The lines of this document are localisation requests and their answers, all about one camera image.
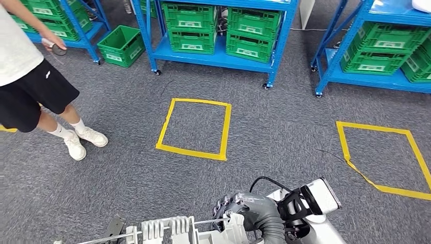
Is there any person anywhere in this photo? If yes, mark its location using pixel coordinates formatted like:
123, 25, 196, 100
0, 0, 109, 162

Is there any black round handheld controller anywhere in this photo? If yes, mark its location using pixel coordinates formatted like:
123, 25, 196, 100
41, 38, 67, 56

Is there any white plastic part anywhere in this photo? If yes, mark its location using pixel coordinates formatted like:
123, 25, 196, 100
411, 0, 431, 13

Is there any black camera cable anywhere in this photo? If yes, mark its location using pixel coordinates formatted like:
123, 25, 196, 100
249, 175, 293, 194

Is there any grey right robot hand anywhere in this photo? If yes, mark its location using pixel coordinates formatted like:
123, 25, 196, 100
212, 192, 271, 233

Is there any grey wheel hubcap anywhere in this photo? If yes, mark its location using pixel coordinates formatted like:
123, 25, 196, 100
53, 212, 252, 244

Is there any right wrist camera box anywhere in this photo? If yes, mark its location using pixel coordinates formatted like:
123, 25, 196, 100
276, 177, 343, 220

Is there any black robot foot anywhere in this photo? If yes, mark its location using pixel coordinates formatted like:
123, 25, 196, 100
103, 215, 126, 240

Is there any blue metal shelf rack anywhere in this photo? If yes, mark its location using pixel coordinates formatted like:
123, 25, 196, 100
310, 0, 431, 99
10, 0, 112, 65
130, 0, 300, 91

